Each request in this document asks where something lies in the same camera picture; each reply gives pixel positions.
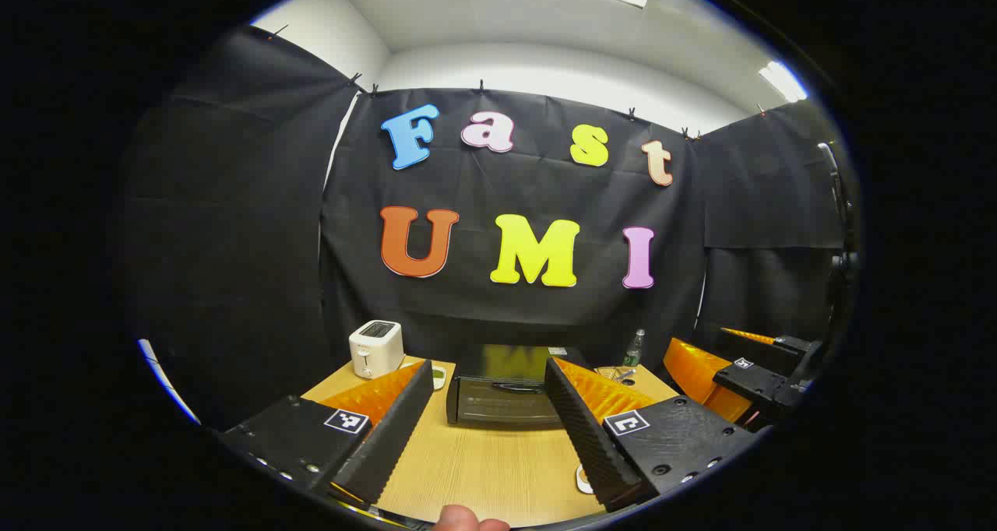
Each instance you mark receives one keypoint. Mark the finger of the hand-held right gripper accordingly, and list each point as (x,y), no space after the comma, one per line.
(759,387)
(787,346)

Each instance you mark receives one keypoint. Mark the clear glass container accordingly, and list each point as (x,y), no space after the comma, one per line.
(615,374)

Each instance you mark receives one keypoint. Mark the white square plate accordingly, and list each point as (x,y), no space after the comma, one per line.
(583,480)

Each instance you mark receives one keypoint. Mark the ceiling light panel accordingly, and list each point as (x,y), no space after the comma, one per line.
(783,81)

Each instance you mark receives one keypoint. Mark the black backdrop cloth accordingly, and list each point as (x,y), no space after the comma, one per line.
(506,321)

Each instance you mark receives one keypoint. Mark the clear water bottle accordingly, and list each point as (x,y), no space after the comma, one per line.
(632,352)

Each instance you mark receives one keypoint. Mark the black electric oven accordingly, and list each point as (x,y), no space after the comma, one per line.
(498,402)

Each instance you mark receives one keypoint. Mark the white toaster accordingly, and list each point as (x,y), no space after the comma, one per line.
(376,348)

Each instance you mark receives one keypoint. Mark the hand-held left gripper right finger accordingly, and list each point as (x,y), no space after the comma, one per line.
(592,445)

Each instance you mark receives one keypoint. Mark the small white green object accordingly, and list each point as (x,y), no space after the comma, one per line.
(439,377)

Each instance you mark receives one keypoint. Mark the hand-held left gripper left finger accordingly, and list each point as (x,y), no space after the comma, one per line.
(389,445)

